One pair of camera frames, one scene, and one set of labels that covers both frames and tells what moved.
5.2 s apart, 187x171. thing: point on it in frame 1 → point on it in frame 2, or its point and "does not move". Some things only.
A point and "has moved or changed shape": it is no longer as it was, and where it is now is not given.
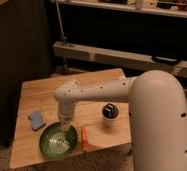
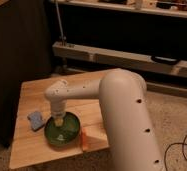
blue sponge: x=37 y=120 does not move
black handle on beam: x=165 y=60 does not move
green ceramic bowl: x=58 y=140 has moved or changed shape
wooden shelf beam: x=124 y=59 does not move
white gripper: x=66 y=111 → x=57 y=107
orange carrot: x=85 y=139 does not move
